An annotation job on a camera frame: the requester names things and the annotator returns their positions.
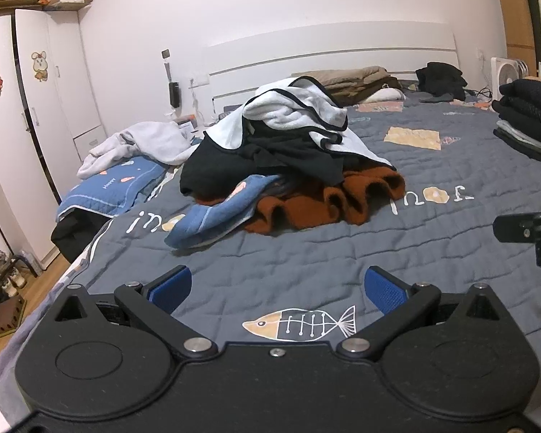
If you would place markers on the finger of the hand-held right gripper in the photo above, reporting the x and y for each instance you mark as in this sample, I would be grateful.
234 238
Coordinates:
514 228

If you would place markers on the white fan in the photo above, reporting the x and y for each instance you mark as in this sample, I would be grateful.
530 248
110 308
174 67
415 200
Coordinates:
511 76

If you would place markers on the row of shoes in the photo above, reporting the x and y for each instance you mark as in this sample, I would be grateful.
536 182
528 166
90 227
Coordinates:
0 275

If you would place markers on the white headboard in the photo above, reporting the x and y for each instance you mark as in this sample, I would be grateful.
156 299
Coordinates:
342 49

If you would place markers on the black garment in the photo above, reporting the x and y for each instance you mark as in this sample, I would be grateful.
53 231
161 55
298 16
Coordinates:
275 153

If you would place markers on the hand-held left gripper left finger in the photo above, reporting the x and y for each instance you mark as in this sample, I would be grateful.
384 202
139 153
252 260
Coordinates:
171 284

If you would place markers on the black cylindrical device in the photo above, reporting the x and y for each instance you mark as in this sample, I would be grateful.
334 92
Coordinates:
175 94

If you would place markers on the white wardrobe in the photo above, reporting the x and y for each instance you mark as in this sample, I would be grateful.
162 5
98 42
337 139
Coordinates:
36 121

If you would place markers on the rust brown sweater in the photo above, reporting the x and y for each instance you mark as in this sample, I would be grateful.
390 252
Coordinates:
306 212

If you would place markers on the grey wall switch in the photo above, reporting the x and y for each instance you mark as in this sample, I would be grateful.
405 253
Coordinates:
166 54

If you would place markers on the stack of folded clothes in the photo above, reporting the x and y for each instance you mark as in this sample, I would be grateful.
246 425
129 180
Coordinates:
532 108

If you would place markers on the black clothes pile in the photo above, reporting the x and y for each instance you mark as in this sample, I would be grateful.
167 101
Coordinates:
442 79

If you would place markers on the white black-trimmed garment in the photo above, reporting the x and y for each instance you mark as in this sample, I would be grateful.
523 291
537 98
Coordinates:
288 108

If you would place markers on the small box on nightstand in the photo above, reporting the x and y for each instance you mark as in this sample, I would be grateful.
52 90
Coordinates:
185 124

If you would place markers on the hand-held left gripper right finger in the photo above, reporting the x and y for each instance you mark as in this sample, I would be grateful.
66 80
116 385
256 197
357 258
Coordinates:
385 293

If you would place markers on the blue quilted cloth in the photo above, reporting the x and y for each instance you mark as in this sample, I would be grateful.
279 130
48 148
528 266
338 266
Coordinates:
207 225

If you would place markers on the tan folded blanket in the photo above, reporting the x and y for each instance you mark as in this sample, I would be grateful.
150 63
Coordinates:
342 76

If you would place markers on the tall cardboard sheet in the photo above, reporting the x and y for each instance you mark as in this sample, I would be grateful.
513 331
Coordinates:
516 9

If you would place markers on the white wall outlet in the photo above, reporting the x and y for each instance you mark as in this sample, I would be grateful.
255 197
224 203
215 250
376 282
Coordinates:
199 81

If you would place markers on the blue printed pillow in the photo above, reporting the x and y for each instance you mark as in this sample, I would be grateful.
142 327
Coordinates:
112 185

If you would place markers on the light grey hoodie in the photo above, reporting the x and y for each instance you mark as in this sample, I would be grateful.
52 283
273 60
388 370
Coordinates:
148 140

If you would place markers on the black cloth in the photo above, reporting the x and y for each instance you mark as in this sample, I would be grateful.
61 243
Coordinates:
76 234

